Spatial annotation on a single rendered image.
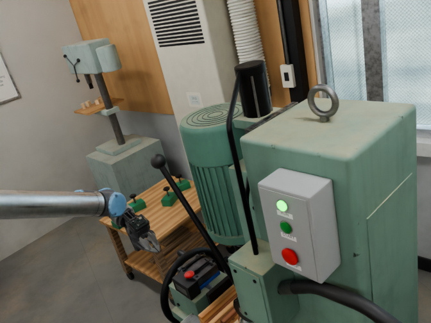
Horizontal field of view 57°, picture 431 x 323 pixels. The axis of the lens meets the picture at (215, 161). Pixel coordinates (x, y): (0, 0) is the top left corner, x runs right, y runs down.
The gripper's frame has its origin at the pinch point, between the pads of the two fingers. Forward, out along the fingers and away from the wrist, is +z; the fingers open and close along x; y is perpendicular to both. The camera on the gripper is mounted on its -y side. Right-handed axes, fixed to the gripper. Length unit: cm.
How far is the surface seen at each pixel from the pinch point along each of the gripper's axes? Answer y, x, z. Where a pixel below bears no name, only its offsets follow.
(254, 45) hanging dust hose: 31, 115, -58
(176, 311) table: 4.6, -11.5, 26.0
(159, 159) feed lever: 65, -12, 23
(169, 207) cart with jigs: -66, 55, -65
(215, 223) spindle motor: 49, -6, 35
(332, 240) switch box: 74, -10, 65
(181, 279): 19.4, -9.2, 25.9
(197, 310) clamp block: 14.2, -10.3, 34.3
